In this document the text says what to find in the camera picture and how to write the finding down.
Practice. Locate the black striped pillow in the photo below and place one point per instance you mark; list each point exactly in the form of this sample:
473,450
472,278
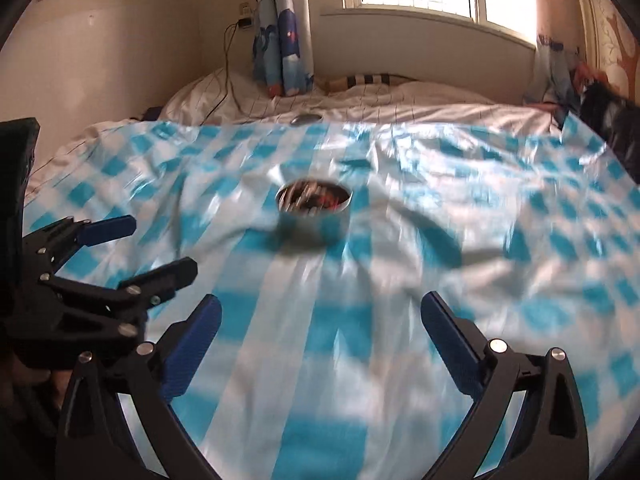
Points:
370,80

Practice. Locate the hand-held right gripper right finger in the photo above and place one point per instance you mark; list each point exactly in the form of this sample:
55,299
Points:
450,340

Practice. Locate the round metal tin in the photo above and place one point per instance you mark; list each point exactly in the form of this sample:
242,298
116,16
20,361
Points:
312,215

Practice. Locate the white striped bed sheet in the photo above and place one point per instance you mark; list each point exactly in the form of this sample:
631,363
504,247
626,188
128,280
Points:
380,102

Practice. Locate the wall charger plug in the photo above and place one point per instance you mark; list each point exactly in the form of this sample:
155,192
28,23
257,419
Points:
245,15

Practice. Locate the blue cartoon print curtain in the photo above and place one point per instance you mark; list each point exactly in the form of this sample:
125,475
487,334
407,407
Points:
282,35
552,67

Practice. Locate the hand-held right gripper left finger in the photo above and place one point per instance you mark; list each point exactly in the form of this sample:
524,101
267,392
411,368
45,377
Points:
192,345

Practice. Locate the dark cloth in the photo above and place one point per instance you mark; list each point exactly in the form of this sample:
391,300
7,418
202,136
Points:
607,115

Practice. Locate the blue white checkered cloth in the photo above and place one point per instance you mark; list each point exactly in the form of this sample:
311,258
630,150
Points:
380,270

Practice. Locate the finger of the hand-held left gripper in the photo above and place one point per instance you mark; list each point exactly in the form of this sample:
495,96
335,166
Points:
112,227
165,275

